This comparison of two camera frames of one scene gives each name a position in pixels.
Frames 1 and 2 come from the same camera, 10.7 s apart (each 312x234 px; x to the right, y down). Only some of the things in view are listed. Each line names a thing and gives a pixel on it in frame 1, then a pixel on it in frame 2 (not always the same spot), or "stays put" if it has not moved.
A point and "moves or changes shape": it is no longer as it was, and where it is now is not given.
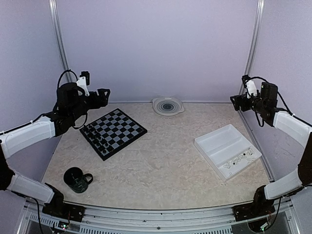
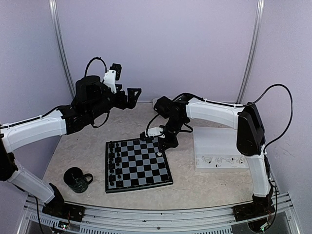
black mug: (75, 178) stays put
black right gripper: (237, 104) to (173, 143)
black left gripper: (103, 101) to (131, 101)
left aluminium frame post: (53, 7) stays put
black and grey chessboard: (112, 132) to (135, 164)
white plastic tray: (228, 151) moves or changes shape
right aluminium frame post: (254, 42) stays put
